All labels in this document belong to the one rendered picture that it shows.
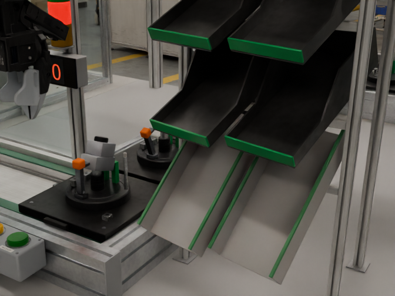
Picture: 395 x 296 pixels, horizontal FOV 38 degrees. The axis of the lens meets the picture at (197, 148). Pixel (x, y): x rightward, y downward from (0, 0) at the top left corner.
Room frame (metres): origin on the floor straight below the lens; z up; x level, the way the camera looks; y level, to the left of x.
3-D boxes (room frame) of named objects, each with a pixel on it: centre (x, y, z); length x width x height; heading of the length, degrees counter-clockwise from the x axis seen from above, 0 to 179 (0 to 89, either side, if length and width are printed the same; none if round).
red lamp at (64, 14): (1.31, 0.32, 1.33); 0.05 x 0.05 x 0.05
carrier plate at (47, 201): (1.11, 0.22, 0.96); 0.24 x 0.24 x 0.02; 59
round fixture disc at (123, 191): (1.11, 0.22, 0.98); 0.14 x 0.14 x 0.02
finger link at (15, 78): (0.90, 0.30, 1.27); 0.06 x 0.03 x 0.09; 149
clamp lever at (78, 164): (1.07, 0.24, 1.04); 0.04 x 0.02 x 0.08; 149
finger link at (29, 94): (0.88, 0.28, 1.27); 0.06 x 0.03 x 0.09; 149
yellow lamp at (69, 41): (1.31, 0.32, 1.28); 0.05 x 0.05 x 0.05
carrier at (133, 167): (1.33, 0.08, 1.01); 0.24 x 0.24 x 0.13; 59
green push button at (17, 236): (0.93, 0.34, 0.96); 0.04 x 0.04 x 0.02
